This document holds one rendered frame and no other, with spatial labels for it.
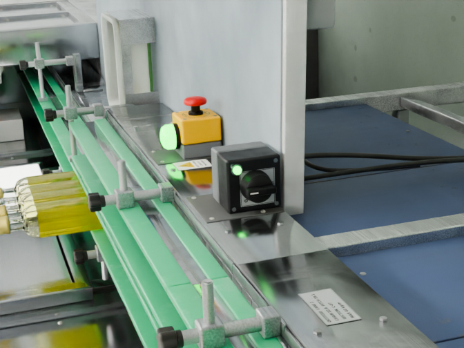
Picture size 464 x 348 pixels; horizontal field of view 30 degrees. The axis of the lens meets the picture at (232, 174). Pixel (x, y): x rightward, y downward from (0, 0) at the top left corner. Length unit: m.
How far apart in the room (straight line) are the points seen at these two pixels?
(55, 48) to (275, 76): 1.58
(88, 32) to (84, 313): 1.25
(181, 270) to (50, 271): 0.73
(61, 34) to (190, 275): 1.72
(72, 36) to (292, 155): 1.59
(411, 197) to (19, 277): 0.83
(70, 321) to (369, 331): 0.86
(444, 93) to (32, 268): 0.98
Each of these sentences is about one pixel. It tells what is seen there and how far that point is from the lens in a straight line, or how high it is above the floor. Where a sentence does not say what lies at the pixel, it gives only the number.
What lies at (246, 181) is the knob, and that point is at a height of 0.81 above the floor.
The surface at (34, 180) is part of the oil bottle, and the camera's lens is 1.86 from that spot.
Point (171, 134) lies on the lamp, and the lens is 1.48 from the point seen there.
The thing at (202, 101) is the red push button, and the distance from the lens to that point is 1.49.
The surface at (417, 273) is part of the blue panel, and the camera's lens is 1.09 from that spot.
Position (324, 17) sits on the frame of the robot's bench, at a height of 0.67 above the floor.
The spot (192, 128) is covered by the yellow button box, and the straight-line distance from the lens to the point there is 1.47.
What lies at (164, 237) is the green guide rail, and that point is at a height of 0.93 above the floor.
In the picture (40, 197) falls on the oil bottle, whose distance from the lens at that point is 1.75.
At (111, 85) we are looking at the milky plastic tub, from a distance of 2.10.
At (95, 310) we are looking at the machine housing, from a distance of 1.69.
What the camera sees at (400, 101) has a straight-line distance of 1.97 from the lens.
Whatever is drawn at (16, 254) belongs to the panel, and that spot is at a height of 1.11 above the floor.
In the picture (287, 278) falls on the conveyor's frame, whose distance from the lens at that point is 1.02.
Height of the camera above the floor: 1.17
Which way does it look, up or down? 16 degrees down
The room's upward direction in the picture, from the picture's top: 98 degrees counter-clockwise
